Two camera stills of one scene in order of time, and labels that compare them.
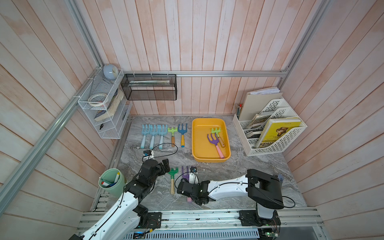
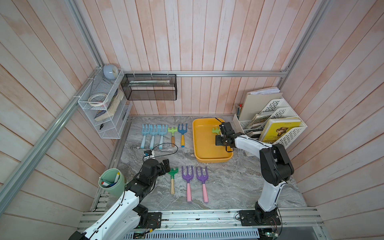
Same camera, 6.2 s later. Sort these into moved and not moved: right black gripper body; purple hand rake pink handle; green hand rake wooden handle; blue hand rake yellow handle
Moved: purple hand rake pink handle; right black gripper body
Not moved: blue hand rake yellow handle; green hand rake wooden handle
